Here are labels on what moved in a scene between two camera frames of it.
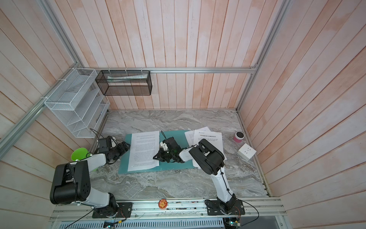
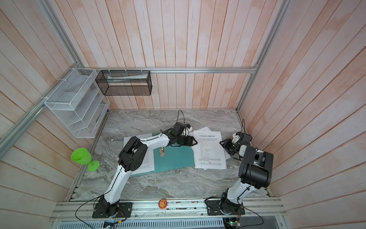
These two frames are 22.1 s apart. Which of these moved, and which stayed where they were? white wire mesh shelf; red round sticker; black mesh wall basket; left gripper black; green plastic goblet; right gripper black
Moved: right gripper black; left gripper black
Stayed: white wire mesh shelf; red round sticker; black mesh wall basket; green plastic goblet
